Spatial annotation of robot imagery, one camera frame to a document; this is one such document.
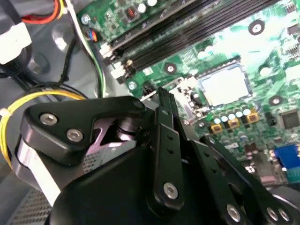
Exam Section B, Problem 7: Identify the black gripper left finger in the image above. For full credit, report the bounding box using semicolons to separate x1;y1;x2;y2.
11;87;186;211

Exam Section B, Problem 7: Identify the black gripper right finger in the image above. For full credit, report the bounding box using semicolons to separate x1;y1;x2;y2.
168;93;300;225

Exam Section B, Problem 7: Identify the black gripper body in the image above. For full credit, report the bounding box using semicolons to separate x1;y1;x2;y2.
50;117;225;225

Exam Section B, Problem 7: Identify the metal locking lever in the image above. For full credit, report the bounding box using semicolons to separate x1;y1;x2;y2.
140;90;158;102

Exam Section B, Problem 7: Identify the CPU silver top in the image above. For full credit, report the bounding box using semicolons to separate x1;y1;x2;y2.
200;67;251;107

